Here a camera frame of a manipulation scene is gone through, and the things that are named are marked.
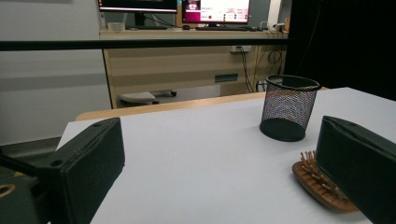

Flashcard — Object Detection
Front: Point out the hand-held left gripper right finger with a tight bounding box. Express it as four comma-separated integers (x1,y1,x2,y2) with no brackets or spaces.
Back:
315,115,396,224

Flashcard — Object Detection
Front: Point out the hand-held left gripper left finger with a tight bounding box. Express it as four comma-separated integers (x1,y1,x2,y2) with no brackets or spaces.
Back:
34,117,126,224

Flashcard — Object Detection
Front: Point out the wooden hairbrush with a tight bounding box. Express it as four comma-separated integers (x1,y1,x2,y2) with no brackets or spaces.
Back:
291,150,360,214

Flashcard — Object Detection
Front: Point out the black mesh pen holder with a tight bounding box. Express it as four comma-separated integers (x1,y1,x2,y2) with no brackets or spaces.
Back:
259,74,321,143

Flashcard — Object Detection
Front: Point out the white chair base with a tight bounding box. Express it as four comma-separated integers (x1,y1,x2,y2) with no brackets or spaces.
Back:
119,90,177,106

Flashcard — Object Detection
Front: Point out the black horizontal bar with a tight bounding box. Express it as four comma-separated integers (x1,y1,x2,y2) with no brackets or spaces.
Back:
0,37,289,52

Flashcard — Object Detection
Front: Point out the black curtain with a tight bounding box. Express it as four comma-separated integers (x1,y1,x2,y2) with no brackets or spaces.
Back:
284,0,396,102

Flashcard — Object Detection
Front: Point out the beige office desk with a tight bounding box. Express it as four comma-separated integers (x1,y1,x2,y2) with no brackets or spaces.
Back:
99,28,289,109

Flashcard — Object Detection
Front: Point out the clear plastic container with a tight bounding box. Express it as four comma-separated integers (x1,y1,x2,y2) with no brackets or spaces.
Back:
106,21,126,32

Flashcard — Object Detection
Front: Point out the black keyboard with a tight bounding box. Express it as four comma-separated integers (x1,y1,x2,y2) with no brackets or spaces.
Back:
195,26,250,32
135,25,169,31

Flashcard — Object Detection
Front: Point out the dark screen monitor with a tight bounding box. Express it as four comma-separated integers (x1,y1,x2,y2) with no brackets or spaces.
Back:
97,0,178,29

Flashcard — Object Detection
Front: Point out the pink and white screen monitor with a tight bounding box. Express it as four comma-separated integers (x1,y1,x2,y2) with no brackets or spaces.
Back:
181,0,251,25

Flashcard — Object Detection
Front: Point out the coiled black cable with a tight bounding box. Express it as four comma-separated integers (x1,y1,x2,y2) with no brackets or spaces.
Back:
266,49,285,67

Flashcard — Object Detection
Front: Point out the black power cable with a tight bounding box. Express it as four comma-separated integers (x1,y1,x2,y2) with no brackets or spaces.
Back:
236,46,256,93

